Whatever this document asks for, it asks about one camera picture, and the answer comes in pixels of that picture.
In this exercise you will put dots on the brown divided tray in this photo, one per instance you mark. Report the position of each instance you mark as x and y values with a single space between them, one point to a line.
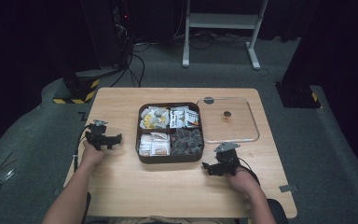
169 130

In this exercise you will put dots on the pile of yellow white packets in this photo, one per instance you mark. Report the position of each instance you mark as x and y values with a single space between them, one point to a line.
154 118

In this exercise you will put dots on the pile of white printed packets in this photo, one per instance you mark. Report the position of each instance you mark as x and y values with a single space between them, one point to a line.
183 118

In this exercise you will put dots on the black equipment rack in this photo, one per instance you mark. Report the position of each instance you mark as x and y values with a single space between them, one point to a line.
122 31

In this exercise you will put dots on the white metal stand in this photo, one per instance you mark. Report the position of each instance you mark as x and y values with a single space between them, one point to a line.
222 21

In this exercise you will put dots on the person's left hand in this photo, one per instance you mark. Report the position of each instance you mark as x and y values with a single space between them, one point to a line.
92 155

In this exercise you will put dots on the black post base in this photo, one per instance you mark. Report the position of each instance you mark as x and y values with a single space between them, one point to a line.
296 96

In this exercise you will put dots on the pile of white orange packets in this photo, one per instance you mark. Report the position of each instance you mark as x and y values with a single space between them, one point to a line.
154 144

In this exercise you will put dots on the person's right hand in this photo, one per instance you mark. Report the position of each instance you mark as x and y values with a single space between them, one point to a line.
242 180

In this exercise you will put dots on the clear square lid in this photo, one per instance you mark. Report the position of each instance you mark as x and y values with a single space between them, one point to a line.
239 126

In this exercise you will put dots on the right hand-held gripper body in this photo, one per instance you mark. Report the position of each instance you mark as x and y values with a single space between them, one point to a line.
228 160

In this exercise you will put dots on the black post with striped base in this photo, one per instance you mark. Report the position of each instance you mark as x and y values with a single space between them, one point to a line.
80 85

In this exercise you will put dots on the grey tape piece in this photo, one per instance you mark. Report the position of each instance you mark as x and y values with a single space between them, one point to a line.
287 188

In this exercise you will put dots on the pile of dark wrapped candies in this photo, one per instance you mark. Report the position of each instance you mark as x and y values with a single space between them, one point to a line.
186 142

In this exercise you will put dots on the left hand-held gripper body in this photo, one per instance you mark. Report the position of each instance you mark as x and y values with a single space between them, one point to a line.
98 137

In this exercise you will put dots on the person's beige clothing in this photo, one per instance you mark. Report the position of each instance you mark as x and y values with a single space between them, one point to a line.
167 220

